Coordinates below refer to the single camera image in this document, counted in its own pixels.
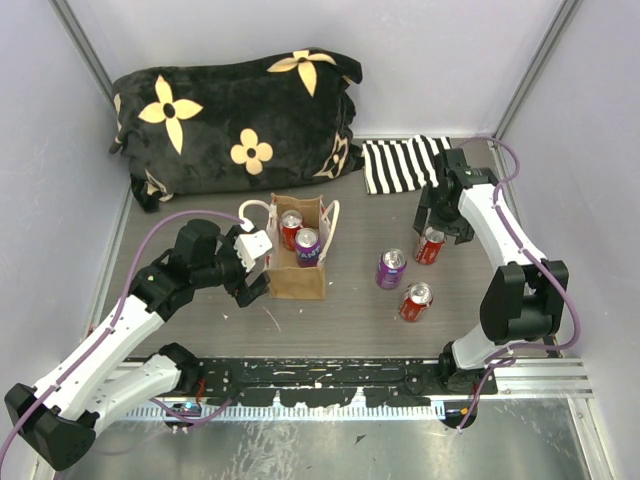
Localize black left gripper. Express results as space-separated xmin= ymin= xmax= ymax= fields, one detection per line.
xmin=194 ymin=226 xmax=271 ymax=306

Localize red cola can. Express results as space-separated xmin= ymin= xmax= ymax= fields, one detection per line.
xmin=413 ymin=226 xmax=446 ymax=265
xmin=399 ymin=282 xmax=434 ymax=322
xmin=280 ymin=209 xmax=304 ymax=251

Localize purple Fanta can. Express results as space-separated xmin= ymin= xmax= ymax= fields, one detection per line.
xmin=295 ymin=228 xmax=321 ymax=268

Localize watermelon print canvas bag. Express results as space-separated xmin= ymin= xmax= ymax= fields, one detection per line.
xmin=238 ymin=193 xmax=341 ymax=300

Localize purple soda can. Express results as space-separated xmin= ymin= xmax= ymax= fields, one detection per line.
xmin=376 ymin=248 xmax=407 ymax=290

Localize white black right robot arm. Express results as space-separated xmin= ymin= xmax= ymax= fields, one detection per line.
xmin=413 ymin=148 xmax=569 ymax=394

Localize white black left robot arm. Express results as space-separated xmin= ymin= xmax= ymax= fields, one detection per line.
xmin=4 ymin=219 xmax=273 ymax=472

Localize black white striped cloth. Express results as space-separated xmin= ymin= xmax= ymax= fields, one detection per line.
xmin=362 ymin=135 xmax=451 ymax=195

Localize black floral plush blanket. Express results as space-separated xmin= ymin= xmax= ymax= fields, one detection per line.
xmin=110 ymin=48 xmax=363 ymax=213

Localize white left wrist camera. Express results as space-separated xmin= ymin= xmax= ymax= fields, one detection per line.
xmin=234 ymin=230 xmax=273 ymax=273

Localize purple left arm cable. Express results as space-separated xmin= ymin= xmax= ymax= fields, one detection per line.
xmin=0 ymin=209 xmax=251 ymax=466

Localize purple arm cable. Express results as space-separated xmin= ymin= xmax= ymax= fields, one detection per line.
xmin=0 ymin=209 xmax=251 ymax=466
xmin=457 ymin=136 xmax=584 ymax=431

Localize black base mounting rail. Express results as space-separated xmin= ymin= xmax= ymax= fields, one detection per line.
xmin=166 ymin=357 xmax=483 ymax=408

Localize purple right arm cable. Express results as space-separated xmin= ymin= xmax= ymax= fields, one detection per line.
xmin=457 ymin=136 xmax=584 ymax=431

